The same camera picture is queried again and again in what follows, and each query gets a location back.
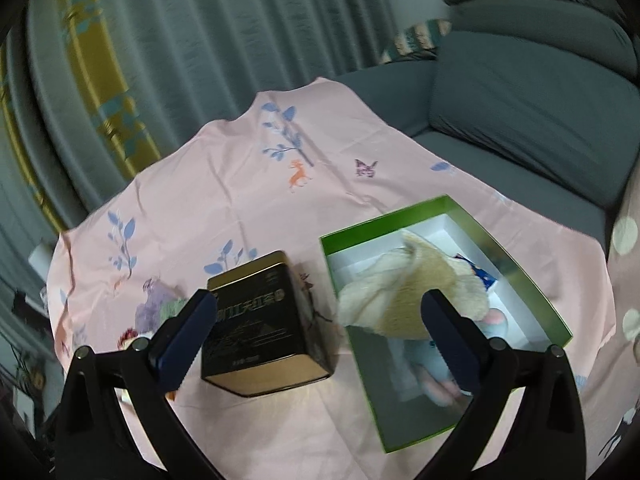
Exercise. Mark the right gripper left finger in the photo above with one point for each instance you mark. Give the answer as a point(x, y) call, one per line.
point(93, 440)

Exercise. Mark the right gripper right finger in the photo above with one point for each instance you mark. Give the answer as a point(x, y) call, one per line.
point(547, 438)

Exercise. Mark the purple mesh scrunchie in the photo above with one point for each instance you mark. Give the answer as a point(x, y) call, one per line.
point(147, 317)

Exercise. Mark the pink animal print tablecloth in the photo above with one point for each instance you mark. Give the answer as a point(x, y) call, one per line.
point(295, 166)

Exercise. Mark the red white scrunchie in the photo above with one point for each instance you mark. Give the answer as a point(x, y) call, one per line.
point(128, 336)

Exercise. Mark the grey green curtain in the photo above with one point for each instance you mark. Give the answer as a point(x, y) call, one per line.
point(95, 91)

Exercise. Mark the striped knit pillow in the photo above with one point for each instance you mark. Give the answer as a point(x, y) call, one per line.
point(418, 42)

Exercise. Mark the grey sofa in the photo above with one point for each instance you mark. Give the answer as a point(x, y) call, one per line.
point(537, 98)

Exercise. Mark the black gold tea tin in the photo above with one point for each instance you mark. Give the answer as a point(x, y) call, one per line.
point(266, 338)

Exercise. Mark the green scrunchie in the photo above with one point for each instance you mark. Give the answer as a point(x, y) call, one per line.
point(171, 308)

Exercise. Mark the green cardboard box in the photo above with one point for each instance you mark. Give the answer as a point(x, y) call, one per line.
point(403, 412)

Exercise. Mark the pink polka dot pillow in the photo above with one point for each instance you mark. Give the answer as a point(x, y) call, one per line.
point(611, 396)

